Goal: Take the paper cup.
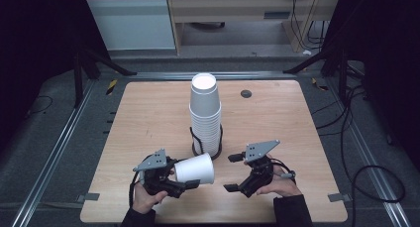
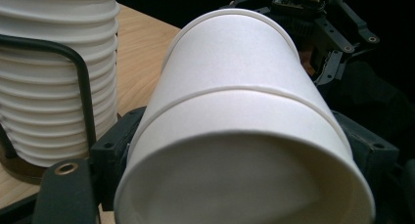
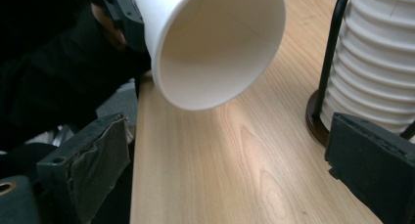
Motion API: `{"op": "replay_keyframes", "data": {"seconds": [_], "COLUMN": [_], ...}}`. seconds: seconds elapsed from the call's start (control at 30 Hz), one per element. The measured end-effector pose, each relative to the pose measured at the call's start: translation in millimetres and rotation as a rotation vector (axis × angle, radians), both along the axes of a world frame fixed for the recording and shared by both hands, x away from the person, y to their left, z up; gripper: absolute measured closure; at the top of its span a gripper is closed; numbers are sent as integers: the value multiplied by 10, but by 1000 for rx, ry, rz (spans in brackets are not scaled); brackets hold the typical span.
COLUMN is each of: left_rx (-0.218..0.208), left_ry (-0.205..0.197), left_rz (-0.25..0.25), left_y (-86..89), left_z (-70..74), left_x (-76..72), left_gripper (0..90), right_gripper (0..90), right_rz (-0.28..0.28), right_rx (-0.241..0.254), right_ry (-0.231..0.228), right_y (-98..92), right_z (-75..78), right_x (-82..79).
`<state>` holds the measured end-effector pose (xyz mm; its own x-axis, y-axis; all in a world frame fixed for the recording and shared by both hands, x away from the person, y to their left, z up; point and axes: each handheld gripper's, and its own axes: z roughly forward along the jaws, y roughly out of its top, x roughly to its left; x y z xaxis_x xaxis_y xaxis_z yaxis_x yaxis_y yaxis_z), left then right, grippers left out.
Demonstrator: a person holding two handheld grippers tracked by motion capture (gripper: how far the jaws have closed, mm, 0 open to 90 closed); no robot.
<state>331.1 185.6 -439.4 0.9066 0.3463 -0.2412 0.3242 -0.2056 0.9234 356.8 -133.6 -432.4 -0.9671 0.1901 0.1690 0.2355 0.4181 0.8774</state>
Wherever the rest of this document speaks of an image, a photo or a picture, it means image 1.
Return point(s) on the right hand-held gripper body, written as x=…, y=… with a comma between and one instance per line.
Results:
x=262, y=174

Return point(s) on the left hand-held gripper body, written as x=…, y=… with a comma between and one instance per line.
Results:
x=155, y=177

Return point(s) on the white disposable paper cup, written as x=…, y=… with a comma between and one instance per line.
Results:
x=194, y=169

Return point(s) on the stack of white cups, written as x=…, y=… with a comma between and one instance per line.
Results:
x=205, y=121

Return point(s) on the person's left hand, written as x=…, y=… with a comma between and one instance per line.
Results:
x=145, y=200

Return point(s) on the person's right hand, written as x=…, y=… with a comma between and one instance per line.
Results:
x=284, y=187

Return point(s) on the round grey table grommet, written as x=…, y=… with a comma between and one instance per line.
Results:
x=246, y=93

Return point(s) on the yellow black tape strip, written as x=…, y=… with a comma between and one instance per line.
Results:
x=111, y=87
x=319, y=85

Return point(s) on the black metal stand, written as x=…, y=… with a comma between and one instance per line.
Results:
x=78, y=85
x=343, y=75

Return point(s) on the small white floor object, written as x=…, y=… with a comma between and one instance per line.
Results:
x=307, y=52

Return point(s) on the white cabinet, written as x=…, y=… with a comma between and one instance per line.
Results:
x=132, y=25

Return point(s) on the grey table bracket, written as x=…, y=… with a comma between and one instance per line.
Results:
x=89, y=197
x=340, y=197

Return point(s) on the metal floor rail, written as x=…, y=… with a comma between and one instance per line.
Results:
x=369, y=161
x=52, y=154

